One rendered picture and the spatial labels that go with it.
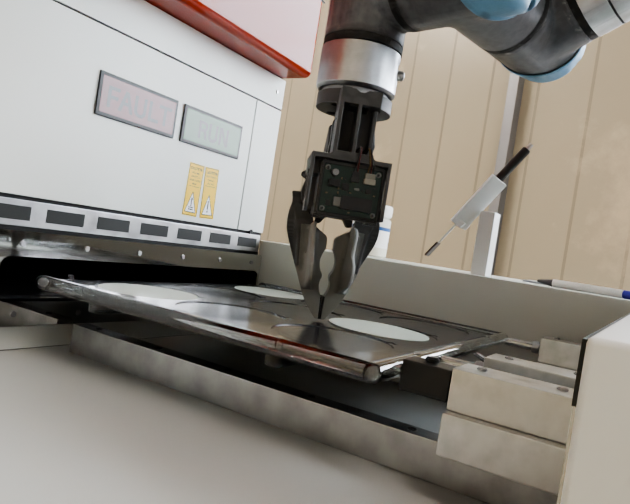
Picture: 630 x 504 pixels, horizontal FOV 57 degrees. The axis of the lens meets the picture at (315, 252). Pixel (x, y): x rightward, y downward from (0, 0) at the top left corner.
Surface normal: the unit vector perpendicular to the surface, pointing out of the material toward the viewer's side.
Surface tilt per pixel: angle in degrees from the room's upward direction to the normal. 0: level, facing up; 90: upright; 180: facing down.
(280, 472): 0
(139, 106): 90
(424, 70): 90
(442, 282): 90
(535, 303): 90
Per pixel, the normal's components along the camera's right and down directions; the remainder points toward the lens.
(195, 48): 0.85, 0.14
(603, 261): -0.68, -0.09
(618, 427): -0.51, -0.07
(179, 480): 0.15, -0.99
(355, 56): -0.13, 0.00
